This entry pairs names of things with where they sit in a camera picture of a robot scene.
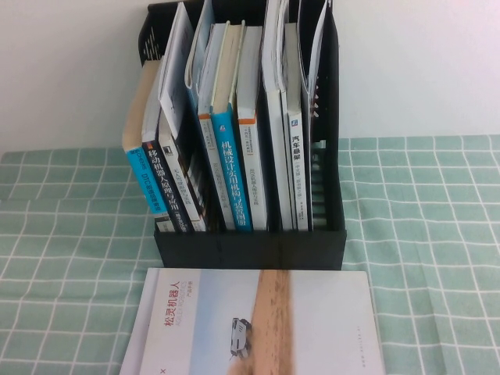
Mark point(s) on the white spine car suspension book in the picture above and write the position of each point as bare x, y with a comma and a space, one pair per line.
298, 176

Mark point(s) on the black spine robot book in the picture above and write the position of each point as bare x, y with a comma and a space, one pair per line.
164, 183

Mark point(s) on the green checkered tablecloth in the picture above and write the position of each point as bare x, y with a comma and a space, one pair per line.
429, 234

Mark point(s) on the light blue thin booklet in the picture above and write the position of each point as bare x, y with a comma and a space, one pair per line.
201, 39

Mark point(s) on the black plastic book holder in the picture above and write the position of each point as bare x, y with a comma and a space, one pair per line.
250, 250

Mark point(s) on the white AgileX robot brochure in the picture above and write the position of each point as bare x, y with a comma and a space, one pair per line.
254, 332

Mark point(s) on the grey cover thin brochure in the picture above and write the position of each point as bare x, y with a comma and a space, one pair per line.
318, 47

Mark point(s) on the teal spine mechanism book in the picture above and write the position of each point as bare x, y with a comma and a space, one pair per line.
232, 176

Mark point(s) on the white spine orange band book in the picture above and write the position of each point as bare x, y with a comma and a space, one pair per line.
254, 176

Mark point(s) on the blue spine DTC book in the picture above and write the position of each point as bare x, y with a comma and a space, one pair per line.
140, 183

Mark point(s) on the grey spine book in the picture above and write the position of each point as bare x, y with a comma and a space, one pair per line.
176, 58

